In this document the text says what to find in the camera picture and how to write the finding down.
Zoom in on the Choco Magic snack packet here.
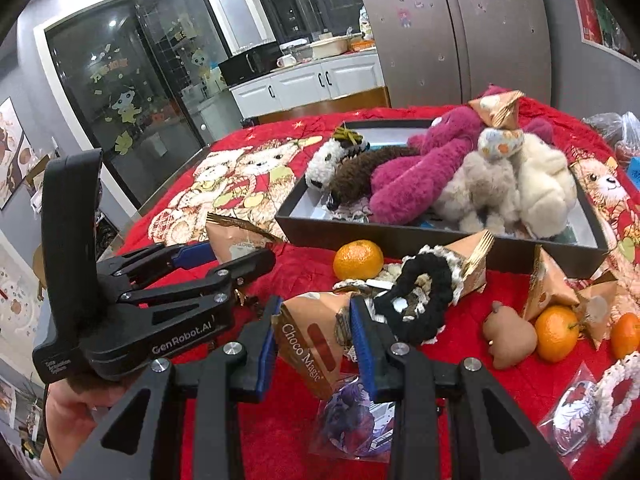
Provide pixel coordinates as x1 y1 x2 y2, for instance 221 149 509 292
271 292 352 400

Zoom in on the clear plastic packet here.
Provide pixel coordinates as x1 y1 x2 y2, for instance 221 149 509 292
537 362 597 469

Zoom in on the black white crochet scrunchie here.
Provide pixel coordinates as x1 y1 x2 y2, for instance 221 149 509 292
373 246 465 346

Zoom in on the white fluffy panda plush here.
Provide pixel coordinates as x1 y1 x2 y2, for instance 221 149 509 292
305 136 370 192

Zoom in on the brown furry plush toy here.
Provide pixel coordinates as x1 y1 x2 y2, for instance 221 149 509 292
326 145 419 211

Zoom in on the magenta plush bear toy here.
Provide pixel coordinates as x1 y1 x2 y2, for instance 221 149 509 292
368 105 557 226

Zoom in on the beige fluffy plush toy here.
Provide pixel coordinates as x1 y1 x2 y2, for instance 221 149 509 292
433 151 520 235

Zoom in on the cream fluffy plush toy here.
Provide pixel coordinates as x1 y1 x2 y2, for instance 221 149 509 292
512 132 577 238

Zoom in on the gold triangular snack packet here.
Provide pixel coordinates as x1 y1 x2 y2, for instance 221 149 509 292
469 90 524 130

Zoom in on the person's left hand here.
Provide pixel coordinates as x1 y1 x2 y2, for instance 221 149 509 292
40 374 138 479

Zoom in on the red teddy bear tablecloth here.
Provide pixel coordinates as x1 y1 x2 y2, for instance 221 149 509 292
152 240 639 479

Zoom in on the white red crochet scrunchie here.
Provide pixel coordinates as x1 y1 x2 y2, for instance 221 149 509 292
594 351 640 446

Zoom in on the orange mandarin near box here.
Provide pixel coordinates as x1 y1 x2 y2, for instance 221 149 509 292
333 240 384 281

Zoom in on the black glass sliding door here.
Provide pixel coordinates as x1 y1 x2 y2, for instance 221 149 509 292
46 0 242 206

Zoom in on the black microwave oven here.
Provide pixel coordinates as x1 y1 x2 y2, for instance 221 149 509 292
219 41 282 87

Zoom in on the white kitchen cabinet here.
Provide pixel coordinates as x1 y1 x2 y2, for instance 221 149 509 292
230 49 385 118

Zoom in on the clear plastic bag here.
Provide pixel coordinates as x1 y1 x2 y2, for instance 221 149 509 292
582 112 640 170

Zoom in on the silver double door refrigerator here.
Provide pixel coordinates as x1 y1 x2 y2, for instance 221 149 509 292
363 0 551 107

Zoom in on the small brown bear keychain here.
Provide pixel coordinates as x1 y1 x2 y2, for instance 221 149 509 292
483 301 538 370

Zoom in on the purple hair tie packet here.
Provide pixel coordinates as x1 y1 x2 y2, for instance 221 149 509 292
309 375 396 463

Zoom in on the white wall shelf unit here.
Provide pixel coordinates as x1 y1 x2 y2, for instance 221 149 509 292
574 0 639 67

